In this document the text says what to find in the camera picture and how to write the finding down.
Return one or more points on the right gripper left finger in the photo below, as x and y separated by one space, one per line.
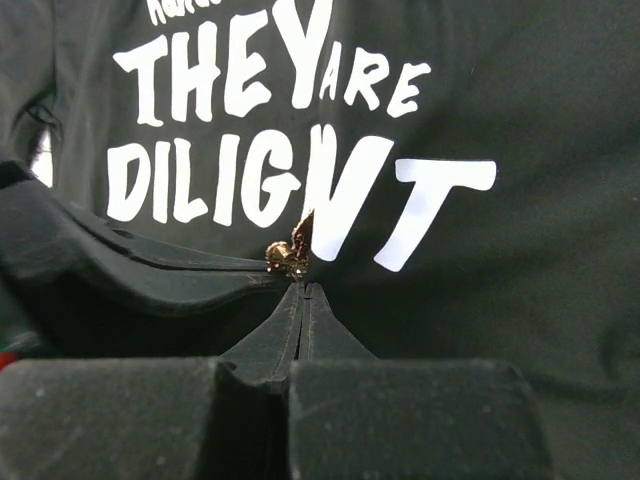
155 418

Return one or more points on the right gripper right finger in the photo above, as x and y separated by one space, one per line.
353 416

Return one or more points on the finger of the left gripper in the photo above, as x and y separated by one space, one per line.
91 291

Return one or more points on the gold leaf brooch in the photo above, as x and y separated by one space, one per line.
292 258

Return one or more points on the black printed t-shirt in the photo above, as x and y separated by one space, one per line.
473 168

